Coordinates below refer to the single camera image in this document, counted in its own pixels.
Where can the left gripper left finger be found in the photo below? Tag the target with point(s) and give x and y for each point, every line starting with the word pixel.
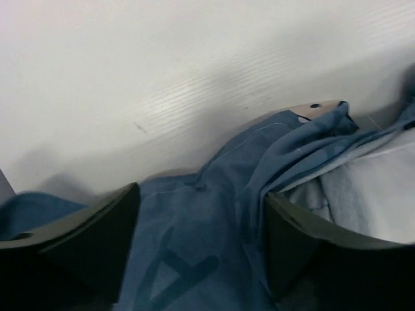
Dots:
pixel 60 255

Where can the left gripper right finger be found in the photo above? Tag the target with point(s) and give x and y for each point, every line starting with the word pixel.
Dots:
pixel 314 264

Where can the blue cartoon pillowcase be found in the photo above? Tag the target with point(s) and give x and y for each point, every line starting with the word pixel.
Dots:
pixel 199 240

